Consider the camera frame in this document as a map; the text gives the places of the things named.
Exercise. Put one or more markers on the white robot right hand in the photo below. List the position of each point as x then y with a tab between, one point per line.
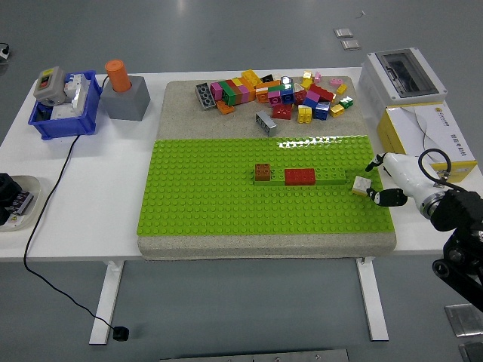
403	169

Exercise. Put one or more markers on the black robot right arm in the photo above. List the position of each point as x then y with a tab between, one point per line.
458	211

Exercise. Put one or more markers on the long green toy brick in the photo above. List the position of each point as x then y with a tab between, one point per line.
332	175

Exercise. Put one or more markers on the green and white toy brick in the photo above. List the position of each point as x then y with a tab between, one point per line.
346	102

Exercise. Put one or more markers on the small yellow toy brick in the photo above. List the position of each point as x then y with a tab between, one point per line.
336	110
341	89

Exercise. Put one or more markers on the blue toy brick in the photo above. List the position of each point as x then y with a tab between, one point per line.
322	111
287	96
310	103

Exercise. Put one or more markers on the wide red toy brick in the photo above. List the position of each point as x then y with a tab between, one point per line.
299	176

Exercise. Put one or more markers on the small pink toy brick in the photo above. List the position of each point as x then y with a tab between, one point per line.
336	81
317	77

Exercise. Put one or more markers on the long red toy brick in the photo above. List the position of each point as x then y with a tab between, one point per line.
323	92

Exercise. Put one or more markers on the magenta toy brick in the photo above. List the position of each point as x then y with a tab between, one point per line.
312	95
274	99
216	90

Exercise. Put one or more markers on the brown toy brick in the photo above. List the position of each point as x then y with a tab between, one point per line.
262	172

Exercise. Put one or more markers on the light grey toy brick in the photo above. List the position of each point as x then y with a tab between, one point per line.
266	123

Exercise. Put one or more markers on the orange toy brick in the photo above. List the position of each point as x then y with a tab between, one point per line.
262	95
225	108

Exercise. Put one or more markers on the black toy brick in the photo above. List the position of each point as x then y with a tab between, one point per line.
266	79

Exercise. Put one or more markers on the green studded baseplate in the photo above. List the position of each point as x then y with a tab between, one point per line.
207	203

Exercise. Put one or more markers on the dark grey toy brick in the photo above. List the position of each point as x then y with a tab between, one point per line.
204	96

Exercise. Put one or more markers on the yellow and white carton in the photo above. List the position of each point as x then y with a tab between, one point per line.
405	126

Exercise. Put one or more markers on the white electrical distribution box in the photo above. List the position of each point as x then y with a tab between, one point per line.
381	84

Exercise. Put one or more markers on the small metal floor plate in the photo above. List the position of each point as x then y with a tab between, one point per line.
343	32
351	45

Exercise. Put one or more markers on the white table leg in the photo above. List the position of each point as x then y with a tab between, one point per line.
107	301
373	301

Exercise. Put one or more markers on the large metal floor plate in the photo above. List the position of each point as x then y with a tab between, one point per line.
471	352
462	319

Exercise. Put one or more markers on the grey-brown mat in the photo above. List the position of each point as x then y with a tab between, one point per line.
211	120

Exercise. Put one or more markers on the long grey metal plate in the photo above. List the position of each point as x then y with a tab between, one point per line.
254	356

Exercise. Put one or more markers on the grey block base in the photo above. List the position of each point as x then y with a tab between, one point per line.
126	102

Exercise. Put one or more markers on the orange cylinder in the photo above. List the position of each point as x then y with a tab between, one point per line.
117	75

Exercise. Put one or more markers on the black plug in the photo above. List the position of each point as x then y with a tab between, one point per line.
120	333

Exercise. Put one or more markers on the white circuit breaker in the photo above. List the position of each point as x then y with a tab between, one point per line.
77	94

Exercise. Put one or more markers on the blue plastic bin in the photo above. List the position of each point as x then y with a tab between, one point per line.
64	126

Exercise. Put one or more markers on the dark terminal module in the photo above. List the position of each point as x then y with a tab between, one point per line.
22	201

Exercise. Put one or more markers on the black device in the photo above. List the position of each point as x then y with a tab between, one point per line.
7	188

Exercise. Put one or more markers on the floor power socket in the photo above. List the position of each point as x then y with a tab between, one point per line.
3	51

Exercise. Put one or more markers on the grey switch box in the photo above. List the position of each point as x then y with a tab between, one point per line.
49	84

